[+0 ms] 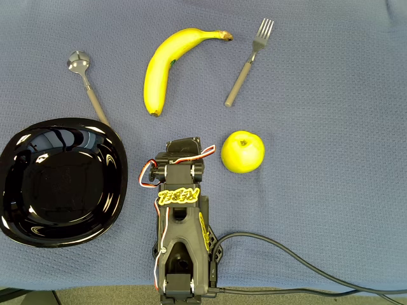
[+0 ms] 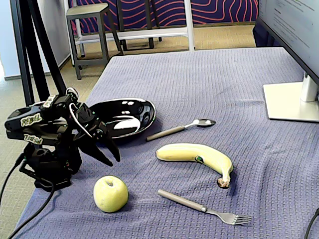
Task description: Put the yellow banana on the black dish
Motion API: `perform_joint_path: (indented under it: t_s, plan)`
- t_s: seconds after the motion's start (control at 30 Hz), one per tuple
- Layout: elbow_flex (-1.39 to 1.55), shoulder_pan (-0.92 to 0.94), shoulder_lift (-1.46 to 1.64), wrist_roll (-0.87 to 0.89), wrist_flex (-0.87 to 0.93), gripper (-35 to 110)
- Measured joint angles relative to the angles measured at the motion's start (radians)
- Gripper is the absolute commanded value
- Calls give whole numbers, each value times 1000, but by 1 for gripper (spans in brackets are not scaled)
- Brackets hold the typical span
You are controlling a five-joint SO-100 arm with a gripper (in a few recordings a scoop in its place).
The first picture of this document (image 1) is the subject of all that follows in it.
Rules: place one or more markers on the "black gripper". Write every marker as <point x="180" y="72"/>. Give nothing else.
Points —
<point x="184" y="147"/>

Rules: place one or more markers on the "yellow banana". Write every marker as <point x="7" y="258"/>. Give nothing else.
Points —
<point x="159" y="70"/>

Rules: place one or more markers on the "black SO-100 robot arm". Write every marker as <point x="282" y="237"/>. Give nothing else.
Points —
<point x="181" y="235"/>

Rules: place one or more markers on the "glossy black plate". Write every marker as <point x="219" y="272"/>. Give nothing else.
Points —
<point x="63" y="184"/>

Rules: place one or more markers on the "green apple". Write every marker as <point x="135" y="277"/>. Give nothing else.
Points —
<point x="243" y="155"/>

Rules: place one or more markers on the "blue waffle cloth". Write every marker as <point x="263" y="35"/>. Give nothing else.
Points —
<point x="318" y="159"/>

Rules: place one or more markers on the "black camera stand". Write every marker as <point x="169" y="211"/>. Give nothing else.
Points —
<point x="9" y="294"/>

